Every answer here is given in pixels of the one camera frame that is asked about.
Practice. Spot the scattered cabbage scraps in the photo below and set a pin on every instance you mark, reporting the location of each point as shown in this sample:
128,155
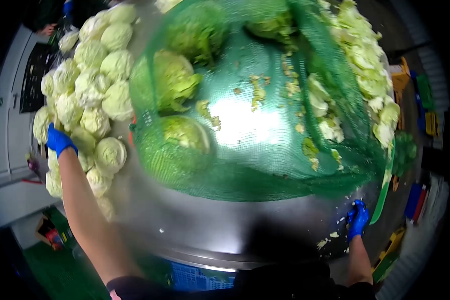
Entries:
262,90

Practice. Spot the person's left fingers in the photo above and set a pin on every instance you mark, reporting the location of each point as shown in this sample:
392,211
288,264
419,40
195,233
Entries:
51,134

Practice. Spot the green cabbage head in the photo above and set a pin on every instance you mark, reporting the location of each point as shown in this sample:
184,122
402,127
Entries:
199,33
182,140
174,80
273,24

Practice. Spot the green cutting board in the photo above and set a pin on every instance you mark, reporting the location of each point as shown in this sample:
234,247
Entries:
383,191

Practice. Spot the pile of peeled pale cabbages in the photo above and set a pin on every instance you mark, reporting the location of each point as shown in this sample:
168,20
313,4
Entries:
90,93

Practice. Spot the heap of loose cabbage leaves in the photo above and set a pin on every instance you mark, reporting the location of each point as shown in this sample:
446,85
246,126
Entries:
363,63

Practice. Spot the blue crate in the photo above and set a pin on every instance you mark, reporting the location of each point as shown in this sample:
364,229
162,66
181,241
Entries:
200,278

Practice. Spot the green mesh sack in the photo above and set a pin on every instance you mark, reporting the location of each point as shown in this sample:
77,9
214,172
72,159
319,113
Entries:
255,123

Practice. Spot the person's left hand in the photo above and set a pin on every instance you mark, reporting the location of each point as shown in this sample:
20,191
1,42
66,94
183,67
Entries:
61,141

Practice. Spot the orange crate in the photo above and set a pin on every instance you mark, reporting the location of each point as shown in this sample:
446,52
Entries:
399,82

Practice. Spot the white cabinet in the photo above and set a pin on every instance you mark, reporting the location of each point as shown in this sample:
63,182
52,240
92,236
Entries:
13,123

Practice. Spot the person's body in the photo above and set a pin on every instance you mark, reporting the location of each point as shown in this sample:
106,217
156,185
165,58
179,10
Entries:
247,285

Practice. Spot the person's right fingers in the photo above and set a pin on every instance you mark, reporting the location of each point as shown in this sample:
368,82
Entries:
354,213

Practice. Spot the green sack of vegetables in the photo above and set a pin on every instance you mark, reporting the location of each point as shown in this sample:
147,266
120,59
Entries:
403,153

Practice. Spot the person's right hand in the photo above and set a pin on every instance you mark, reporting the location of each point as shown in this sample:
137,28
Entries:
358,221

